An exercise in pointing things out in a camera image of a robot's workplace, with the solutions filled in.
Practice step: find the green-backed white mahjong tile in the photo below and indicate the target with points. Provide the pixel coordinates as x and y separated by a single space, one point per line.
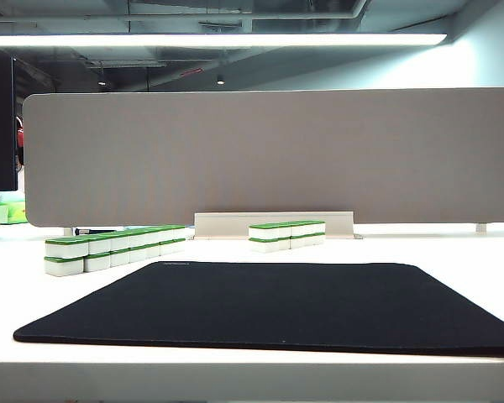
285 232
152 238
98 247
319 239
297 230
65 268
309 241
264 233
319 228
119 243
97 263
137 255
166 236
285 244
264 247
180 247
119 259
67 249
152 252
309 229
297 242
137 241
166 249
180 234

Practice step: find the grey fabric desk partition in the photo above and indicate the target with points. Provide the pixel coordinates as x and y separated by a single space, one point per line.
277 155

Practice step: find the black UGREEN desk mat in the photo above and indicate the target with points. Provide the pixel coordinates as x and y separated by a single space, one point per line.
277 306

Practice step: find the round ceiling spotlight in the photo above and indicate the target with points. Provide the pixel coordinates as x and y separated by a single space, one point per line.
220 81
102 82

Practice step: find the red ceiling pipe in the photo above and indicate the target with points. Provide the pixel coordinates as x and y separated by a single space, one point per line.
192 71

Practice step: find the black marker pen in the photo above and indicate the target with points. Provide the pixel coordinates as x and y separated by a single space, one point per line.
94 231

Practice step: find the long white linear ceiling lamp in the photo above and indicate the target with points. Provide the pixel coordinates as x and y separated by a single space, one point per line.
235 40

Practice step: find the white partition support foot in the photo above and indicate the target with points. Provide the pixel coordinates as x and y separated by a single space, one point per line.
481 228
68 231

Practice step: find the light green box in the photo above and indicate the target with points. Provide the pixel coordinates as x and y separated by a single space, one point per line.
14 212

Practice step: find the red background object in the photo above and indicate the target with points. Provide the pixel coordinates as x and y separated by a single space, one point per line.
21 134

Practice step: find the beige metal partition bracket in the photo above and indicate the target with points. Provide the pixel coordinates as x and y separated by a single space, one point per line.
222 224

